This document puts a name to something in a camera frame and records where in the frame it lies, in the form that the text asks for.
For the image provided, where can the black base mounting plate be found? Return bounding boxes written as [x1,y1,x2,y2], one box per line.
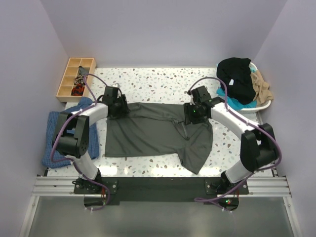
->
[72,176,249,210]

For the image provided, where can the teal garment in basket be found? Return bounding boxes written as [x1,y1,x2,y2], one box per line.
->
[216,87,257,111]

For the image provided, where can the grey t shirt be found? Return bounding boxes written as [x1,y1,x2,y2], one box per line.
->
[105,103,213,174]

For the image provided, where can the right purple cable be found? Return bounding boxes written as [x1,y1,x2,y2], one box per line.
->
[189,76,282,211]

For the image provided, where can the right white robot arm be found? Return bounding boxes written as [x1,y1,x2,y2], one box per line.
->
[184,86,280,194]

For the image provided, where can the white perforated laundry basket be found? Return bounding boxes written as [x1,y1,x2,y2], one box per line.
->
[216,61,275,115]

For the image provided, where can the red black sock in tray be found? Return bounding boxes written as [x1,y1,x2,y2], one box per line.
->
[71,83,85,96]

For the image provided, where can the grey sock in tray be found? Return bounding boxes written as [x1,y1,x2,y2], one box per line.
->
[78,66,90,76]

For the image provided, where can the purple cable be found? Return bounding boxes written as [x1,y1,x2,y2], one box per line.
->
[189,76,282,211]
[49,73,112,211]

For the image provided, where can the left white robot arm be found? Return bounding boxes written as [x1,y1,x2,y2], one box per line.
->
[50,86,129,194]

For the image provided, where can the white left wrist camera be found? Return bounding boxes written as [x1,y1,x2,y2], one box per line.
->
[112,83,120,88]

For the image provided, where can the aluminium front frame rail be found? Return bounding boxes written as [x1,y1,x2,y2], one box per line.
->
[32,176,292,198]

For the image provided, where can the black garment in basket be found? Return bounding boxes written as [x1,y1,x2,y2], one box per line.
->
[216,57,256,105]

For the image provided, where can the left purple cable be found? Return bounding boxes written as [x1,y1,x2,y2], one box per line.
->
[49,73,112,211]

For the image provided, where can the blue checked folded shirt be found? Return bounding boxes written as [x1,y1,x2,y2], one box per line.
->
[40,96,100,169]

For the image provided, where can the patterned sock in tray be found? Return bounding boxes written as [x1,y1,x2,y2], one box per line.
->
[74,75,86,86]

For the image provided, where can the wooden compartment tray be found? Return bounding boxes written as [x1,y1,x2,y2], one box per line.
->
[56,57,96,103]

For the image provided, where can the beige garment in basket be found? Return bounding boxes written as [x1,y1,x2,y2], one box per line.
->
[250,70,274,105]

